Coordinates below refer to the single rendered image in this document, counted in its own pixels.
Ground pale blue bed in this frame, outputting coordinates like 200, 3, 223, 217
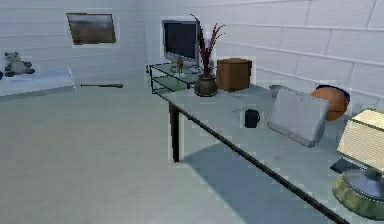
0, 66, 76, 98

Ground red plant in dark pot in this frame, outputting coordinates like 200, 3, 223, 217
190, 13, 226, 98

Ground glass television stand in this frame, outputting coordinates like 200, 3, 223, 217
145, 62, 203, 95

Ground small brown statuette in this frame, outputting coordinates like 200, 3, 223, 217
176, 55, 185, 76

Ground brown wooden box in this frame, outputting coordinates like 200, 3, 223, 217
215, 57, 253, 93

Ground black mug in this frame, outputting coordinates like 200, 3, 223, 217
244, 108, 261, 129

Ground grey television set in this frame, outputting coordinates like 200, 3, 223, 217
161, 19, 202, 68

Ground dark baseball bat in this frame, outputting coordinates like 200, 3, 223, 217
80, 83, 124, 89

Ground orange basketball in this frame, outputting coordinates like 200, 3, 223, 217
310, 84, 351, 122

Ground flat black slab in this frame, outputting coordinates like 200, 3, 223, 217
329, 157, 363, 175

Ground grey teddy bear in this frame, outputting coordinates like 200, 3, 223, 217
3, 51, 36, 78

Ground green pot with grey lid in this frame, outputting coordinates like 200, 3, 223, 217
332, 167, 384, 221

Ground pale table with black frame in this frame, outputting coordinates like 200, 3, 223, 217
155, 83, 384, 224

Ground dark framed wall picture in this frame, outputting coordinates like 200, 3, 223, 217
66, 12, 117, 46

